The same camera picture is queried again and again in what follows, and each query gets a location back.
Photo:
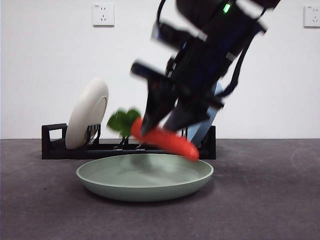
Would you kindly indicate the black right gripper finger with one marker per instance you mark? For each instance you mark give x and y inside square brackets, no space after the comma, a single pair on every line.
[157,107]
[186,116]

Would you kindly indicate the orange carrot with green leaves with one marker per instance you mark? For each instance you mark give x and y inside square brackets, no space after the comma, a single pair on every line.
[170,142]

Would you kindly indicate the green plate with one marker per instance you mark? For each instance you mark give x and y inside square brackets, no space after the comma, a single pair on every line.
[140,192]

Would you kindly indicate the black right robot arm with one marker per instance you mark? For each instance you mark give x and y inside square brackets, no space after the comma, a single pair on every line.
[212,62]

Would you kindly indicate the blue plate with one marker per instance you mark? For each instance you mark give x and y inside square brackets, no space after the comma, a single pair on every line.
[200,136]

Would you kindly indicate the cream plate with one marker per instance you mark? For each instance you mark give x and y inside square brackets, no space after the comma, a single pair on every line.
[85,112]

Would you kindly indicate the black plate rack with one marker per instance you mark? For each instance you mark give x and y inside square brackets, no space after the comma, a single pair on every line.
[57,152]

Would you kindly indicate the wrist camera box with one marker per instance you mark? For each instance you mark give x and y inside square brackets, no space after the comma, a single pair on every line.
[175,32]

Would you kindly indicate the white wall socket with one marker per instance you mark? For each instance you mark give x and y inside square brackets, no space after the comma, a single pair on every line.
[103,15]
[312,16]

